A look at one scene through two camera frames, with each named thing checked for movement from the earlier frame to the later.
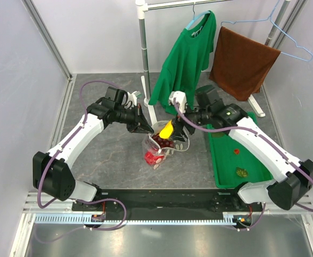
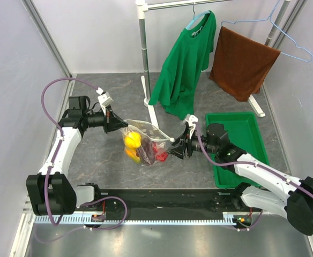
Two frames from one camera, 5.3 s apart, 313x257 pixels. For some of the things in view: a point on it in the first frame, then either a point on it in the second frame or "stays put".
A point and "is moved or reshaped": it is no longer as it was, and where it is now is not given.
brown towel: [240, 63] stays put
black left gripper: [139, 120] -> [112, 122]
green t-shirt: [188, 55] stays put
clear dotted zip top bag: [162, 140] is moved or reshaped
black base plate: [171, 201] stays put
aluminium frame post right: [289, 25] stays put
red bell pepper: [151, 159] -> [162, 153]
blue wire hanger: [270, 18] stays put
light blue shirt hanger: [196, 15] stays put
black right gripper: [179, 134] -> [179, 151]
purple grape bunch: [163, 143] -> [146, 152]
